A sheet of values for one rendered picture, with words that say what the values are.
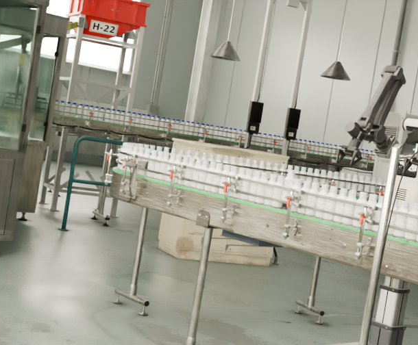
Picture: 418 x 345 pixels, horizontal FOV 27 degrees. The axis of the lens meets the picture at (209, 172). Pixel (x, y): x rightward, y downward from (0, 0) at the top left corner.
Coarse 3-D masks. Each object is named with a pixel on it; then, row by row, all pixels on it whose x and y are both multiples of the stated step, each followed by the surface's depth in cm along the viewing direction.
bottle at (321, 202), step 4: (324, 184) 424; (324, 188) 421; (328, 188) 422; (320, 192) 421; (324, 192) 420; (328, 192) 421; (320, 200) 420; (324, 200) 420; (320, 204) 420; (324, 204) 420; (320, 208) 420; (316, 212) 422; (320, 212) 420; (316, 216) 422; (320, 216) 420
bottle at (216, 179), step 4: (220, 164) 475; (216, 168) 476; (220, 168) 475; (220, 172) 474; (212, 176) 477; (216, 176) 474; (220, 176) 474; (212, 180) 476; (216, 180) 474; (216, 184) 474; (212, 188) 475; (216, 188) 474; (216, 192) 475
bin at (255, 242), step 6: (222, 234) 509; (228, 234) 506; (234, 234) 502; (240, 240) 498; (246, 240) 495; (252, 240) 491; (258, 240) 488; (228, 246) 478; (270, 246) 494; (276, 246) 498; (282, 246) 501
